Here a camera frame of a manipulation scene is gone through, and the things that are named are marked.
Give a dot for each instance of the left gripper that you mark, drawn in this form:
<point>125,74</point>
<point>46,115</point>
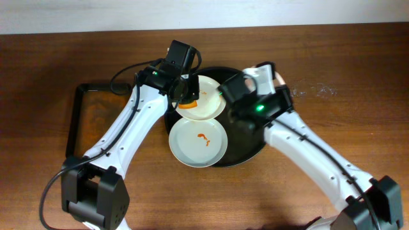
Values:
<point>190,90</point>

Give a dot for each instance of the green orange sponge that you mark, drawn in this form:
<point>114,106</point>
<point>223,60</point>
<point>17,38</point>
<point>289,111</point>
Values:
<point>188,105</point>

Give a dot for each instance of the cream plate with sauce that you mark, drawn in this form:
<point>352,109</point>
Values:
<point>210,103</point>

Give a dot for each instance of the grey plate with sauce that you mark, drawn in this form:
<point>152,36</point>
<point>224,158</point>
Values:
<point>198,143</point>

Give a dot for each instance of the pink plate with sauce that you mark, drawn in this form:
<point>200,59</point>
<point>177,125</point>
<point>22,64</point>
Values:
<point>265,76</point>

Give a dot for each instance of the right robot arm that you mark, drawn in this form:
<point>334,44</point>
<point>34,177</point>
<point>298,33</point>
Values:
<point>259,99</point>

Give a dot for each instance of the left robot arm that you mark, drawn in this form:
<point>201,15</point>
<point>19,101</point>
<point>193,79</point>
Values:
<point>93,187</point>

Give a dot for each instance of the round black tray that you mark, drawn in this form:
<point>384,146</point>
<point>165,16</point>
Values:
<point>242,146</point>

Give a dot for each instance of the rectangular black tray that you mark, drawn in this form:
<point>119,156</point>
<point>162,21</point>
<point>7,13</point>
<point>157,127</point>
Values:
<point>95,108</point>

